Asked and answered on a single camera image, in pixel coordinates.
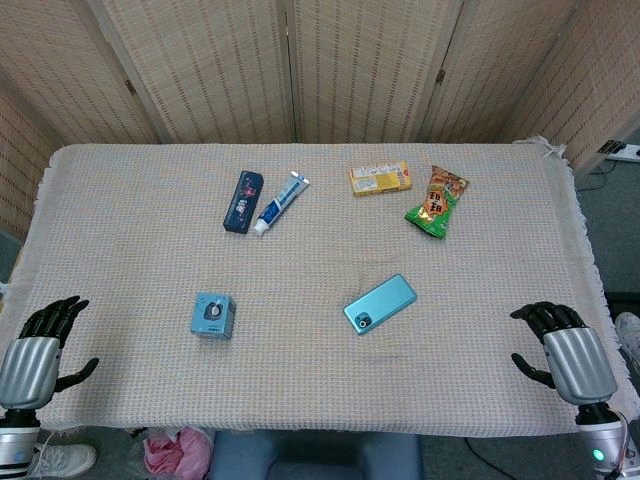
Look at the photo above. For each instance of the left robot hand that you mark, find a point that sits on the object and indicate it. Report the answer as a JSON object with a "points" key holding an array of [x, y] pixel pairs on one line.
{"points": [[27, 367]]}

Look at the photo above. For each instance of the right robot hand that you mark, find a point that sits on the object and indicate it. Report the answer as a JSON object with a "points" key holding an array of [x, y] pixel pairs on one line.
{"points": [[580, 367]]}

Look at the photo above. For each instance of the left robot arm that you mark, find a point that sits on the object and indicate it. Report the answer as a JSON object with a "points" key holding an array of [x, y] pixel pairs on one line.
{"points": [[15, 440]]}

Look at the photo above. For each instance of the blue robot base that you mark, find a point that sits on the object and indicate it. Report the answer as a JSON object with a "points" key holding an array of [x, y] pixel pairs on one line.
{"points": [[317, 457]]}

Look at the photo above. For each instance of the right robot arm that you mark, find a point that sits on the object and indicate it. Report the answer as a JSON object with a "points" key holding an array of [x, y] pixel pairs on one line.
{"points": [[602, 440]]}

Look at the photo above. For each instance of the white shoe with grey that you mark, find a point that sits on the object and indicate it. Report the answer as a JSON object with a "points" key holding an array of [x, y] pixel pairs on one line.
{"points": [[629, 335]]}

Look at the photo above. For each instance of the white sneaker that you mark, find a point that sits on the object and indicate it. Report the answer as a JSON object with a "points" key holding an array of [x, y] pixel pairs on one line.
{"points": [[62, 459]]}

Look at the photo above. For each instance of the pink plastic bag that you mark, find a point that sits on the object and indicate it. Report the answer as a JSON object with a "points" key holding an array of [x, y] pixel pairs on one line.
{"points": [[177, 452]]}

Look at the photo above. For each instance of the small light blue box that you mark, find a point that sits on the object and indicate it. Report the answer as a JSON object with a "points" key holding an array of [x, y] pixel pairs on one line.
{"points": [[213, 316]]}

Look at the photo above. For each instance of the light blue smartphone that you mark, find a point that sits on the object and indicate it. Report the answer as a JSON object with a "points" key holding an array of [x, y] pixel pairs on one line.
{"points": [[380, 304]]}

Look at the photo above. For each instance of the green snack bag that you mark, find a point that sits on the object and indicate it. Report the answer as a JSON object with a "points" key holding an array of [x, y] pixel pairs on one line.
{"points": [[437, 202]]}

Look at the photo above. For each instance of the white power strip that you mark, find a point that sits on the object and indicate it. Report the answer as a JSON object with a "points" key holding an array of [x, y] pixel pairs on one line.
{"points": [[622, 151]]}

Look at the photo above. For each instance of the dark blue rectangular box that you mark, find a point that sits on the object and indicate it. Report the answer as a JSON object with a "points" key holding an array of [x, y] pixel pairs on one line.
{"points": [[243, 201]]}

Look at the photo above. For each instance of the beige woven tablecloth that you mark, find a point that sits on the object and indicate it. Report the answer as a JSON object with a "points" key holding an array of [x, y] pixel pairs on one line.
{"points": [[300, 350]]}

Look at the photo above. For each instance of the yellow snack box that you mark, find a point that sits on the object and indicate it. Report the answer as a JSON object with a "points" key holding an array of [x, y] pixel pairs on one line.
{"points": [[380, 180]]}

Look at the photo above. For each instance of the blue white toothpaste tube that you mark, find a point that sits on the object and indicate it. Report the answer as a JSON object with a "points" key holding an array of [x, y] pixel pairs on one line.
{"points": [[280, 202]]}

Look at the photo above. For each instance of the woven folding screen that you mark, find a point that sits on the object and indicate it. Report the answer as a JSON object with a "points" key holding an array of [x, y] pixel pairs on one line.
{"points": [[320, 65]]}

